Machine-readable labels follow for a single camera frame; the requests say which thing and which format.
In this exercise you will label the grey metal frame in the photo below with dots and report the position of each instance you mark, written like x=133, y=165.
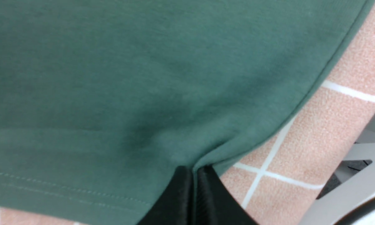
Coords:
x=352, y=202

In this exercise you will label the pink grid tablecloth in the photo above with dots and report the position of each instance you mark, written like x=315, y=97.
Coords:
x=277, y=182

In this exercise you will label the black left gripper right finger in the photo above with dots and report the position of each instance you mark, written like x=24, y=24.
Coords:
x=214, y=204

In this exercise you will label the green long-sleeve top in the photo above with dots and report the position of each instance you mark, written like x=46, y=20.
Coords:
x=101, y=100

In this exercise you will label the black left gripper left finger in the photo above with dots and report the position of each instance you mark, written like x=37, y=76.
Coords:
x=174, y=205

